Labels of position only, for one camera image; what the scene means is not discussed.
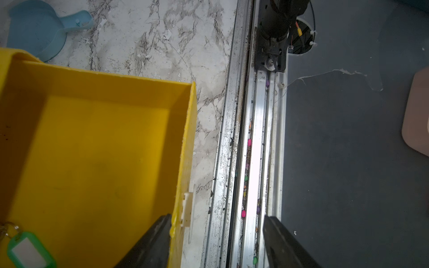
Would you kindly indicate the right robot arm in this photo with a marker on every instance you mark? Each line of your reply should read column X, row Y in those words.
column 281, row 32

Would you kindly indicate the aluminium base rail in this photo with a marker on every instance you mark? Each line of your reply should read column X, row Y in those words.
column 247, row 179

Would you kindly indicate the blue plastic dustpan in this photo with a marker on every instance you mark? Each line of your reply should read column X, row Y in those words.
column 36, row 28

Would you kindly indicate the yellow plastic drawer box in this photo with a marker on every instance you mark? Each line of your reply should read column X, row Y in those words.
column 90, row 160

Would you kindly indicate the key with green tag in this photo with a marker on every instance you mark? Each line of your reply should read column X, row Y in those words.
column 24, row 249

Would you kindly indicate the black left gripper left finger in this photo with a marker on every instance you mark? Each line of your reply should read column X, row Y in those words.
column 152, row 250

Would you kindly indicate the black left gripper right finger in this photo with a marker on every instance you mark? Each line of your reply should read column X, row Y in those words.
column 283, row 250

